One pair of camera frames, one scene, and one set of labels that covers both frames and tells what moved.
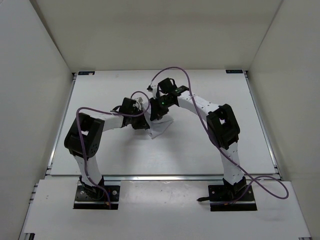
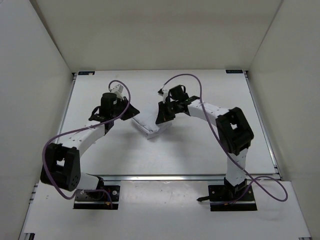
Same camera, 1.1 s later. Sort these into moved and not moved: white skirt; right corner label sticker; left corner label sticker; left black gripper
Moved: left black gripper
Not moved: white skirt; left corner label sticker; right corner label sticker
